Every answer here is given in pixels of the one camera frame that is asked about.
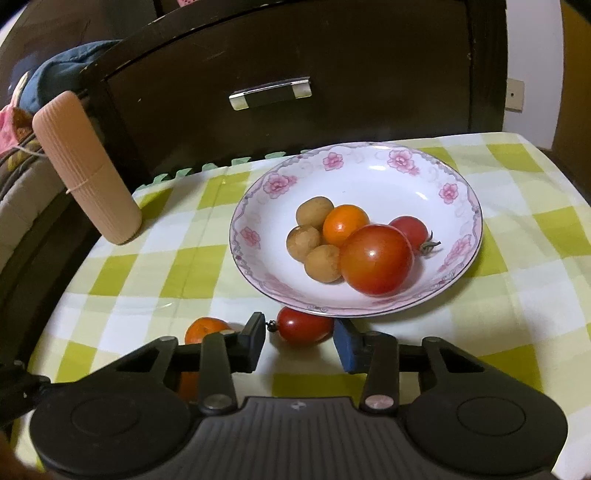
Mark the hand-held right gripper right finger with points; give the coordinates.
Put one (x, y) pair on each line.
(344, 346)

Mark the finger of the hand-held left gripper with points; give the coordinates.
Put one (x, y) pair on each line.
(23, 383)

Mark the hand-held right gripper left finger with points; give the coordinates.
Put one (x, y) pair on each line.
(259, 344)

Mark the red cherry tomato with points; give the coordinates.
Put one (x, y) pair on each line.
(411, 230)
(304, 325)

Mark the brown longan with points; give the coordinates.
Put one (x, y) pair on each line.
(323, 263)
(303, 243)
(314, 211)

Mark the large red tomato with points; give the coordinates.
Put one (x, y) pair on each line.
(376, 258)

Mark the white floral plate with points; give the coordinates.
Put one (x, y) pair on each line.
(378, 184)

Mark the green checkered tablecloth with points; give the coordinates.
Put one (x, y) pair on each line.
(508, 277)

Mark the grey quilted bedding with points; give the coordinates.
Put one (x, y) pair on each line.
(23, 198)

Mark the green foam mat edge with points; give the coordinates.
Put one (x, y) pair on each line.
(184, 171)

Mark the beige ribbed tube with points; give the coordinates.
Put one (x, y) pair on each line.
(87, 175)

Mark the pink patterned cloth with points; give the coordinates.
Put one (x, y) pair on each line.
(9, 129)

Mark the dark wooden nightstand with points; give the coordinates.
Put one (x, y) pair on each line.
(369, 69)

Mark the blue cloth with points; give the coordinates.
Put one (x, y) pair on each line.
(60, 74)

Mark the tan wooden panel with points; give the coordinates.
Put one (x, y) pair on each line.
(575, 92)

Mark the dark brown headboard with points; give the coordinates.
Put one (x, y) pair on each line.
(69, 23)

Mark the beige wall outlet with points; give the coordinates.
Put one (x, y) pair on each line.
(515, 94)

